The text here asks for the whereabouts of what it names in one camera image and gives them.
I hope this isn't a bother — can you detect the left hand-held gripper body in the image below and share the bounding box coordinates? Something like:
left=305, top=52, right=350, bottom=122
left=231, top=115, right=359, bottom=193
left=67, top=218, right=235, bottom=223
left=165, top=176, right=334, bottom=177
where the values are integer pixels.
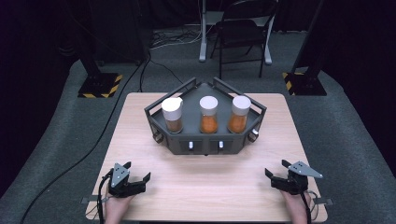
left=106, top=161, right=148, bottom=199

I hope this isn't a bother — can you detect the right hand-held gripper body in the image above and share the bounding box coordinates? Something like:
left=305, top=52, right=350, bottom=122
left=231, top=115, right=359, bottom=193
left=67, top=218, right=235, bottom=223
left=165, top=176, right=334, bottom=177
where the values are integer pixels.
left=270, top=160, right=324, bottom=196

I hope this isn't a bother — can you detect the orange spice jar white lid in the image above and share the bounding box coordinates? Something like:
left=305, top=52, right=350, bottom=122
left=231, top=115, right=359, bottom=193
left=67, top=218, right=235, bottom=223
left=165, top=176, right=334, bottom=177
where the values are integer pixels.
left=227, top=94, right=252, bottom=134
left=199, top=95, right=219, bottom=134

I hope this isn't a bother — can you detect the white-lidded spice jar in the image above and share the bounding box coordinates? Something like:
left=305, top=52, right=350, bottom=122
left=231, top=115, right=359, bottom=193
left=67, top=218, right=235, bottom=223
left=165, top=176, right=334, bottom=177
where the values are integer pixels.
left=161, top=96, right=184, bottom=134

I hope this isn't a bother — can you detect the dark grey corner shelf rack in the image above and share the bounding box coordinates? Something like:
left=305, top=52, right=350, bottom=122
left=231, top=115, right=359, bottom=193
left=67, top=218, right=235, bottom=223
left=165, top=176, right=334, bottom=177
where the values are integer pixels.
left=144, top=77, right=268, bottom=156

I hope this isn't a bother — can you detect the person's left hand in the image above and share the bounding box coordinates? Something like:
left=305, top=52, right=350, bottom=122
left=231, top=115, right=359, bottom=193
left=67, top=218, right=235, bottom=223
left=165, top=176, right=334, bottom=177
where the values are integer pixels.
left=104, top=194, right=135, bottom=224

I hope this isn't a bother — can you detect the person's right hand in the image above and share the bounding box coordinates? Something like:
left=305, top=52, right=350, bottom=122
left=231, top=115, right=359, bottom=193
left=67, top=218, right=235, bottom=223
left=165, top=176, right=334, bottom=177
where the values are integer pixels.
left=279, top=189, right=313, bottom=224

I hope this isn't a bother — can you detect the black stand with striped base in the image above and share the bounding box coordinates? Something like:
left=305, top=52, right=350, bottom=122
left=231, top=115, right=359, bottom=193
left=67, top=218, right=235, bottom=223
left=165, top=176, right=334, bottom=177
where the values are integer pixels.
left=282, top=0, right=328, bottom=97
left=78, top=55, right=123, bottom=99

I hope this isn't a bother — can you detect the dark cabinet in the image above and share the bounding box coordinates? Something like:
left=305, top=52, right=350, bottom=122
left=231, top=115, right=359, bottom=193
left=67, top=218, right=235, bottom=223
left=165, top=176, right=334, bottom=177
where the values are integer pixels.
left=90, top=0, right=154, bottom=63

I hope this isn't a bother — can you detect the black folding chair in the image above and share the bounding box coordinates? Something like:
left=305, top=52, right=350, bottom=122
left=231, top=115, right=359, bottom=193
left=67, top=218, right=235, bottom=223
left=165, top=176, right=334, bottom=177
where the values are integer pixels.
left=209, top=0, right=279, bottom=79

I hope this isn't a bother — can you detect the left hand-held gripper cable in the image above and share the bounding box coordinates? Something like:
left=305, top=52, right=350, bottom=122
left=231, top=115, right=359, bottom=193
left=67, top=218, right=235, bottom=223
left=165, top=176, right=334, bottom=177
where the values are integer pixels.
left=96, top=169, right=114, bottom=224

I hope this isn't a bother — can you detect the hand-held gripper cable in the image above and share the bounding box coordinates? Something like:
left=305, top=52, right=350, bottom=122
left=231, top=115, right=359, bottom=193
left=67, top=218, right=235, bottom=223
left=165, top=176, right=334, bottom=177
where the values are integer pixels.
left=96, top=169, right=114, bottom=224
left=299, top=189, right=320, bottom=224

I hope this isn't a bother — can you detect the right hand-held gripper cable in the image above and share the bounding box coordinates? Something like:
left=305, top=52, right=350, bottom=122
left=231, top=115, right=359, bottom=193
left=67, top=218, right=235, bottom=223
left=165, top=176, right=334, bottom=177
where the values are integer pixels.
left=299, top=189, right=320, bottom=224

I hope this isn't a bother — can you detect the grey table bracket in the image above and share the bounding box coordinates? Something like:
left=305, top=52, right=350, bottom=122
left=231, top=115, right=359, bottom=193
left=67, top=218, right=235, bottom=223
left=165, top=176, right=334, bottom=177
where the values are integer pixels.
left=312, top=197, right=334, bottom=206
left=81, top=196, right=106, bottom=205

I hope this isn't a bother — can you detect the thick black floor cable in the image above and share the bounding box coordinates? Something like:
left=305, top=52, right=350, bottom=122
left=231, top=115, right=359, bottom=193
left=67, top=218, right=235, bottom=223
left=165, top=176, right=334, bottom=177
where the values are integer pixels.
left=19, top=52, right=152, bottom=224

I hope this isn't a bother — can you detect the thin black floor cable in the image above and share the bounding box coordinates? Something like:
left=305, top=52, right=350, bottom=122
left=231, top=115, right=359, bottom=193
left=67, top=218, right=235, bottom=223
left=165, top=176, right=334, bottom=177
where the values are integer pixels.
left=138, top=59, right=190, bottom=93

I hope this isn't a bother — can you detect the bundle of floor cables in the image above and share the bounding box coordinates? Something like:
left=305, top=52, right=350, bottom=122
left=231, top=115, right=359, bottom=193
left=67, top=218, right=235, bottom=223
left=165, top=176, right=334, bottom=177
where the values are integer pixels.
left=150, top=29, right=204, bottom=49

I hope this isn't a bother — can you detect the white desk frame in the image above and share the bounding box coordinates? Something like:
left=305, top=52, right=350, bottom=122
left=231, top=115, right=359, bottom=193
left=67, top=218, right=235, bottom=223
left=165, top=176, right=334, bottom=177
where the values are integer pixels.
left=185, top=0, right=276, bottom=65

